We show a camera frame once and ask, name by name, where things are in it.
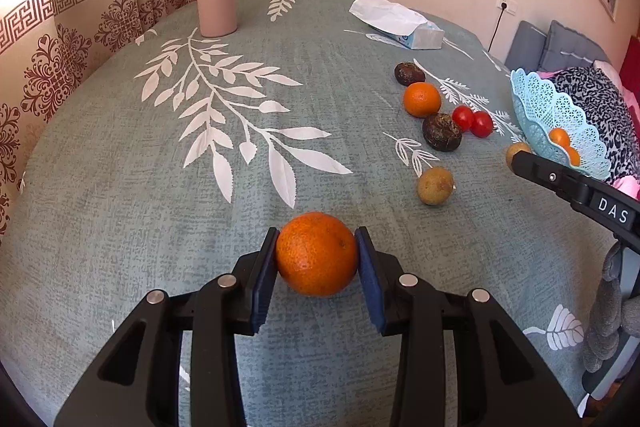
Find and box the beige patterned curtain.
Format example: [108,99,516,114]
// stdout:
[0,0,198,248]

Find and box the soft pack of tissues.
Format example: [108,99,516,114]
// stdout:
[348,0,445,52]

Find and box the large orange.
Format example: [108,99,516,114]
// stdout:
[276,212,360,298]

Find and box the pile of clothes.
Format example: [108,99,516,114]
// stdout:
[540,59,640,198]

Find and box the leopard print cloth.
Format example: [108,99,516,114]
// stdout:
[550,66,637,180]

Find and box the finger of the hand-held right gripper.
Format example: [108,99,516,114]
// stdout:
[510,150,593,210]

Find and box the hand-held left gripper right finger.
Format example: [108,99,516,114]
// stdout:
[354,226,586,427]

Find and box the grey cushion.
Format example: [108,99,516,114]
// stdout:
[537,20,611,72]

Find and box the red tomato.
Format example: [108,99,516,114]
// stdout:
[452,105,475,132]
[471,111,494,138]

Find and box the black power cable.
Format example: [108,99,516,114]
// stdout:
[487,7,505,54]

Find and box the light blue lattice plastic basket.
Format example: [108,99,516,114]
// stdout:
[510,68,613,180]

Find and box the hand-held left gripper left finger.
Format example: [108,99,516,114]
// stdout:
[52,227,281,427]

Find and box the red wall panel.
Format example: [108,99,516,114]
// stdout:
[620,34,640,108]

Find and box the brown kiwi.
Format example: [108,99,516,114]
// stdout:
[417,167,456,206]
[505,142,533,168]

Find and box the dark wrinkled passion fruit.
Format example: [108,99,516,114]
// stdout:
[394,62,426,86]
[422,113,463,152]

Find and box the grey knit cloth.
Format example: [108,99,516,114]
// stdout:
[582,242,640,373]

